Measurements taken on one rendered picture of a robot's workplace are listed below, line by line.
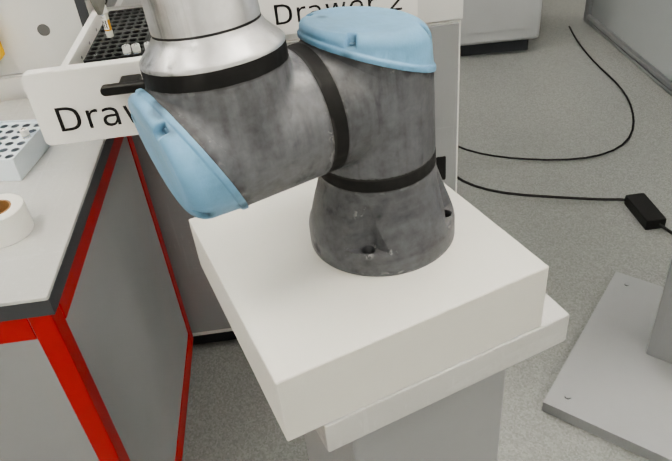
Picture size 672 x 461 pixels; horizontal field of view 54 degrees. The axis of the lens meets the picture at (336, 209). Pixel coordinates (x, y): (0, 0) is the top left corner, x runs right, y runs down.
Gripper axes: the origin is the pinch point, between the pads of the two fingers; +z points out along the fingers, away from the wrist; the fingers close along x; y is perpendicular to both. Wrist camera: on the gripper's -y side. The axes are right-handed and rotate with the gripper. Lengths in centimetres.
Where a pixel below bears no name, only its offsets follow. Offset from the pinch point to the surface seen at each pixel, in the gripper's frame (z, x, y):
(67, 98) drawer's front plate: 9.0, 11.0, 5.2
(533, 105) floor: 99, -135, -110
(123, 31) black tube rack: 7.9, -9.8, 1.5
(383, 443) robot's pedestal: 34, 52, -33
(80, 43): 8.6, -8.3, 8.3
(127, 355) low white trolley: 51, 20, 6
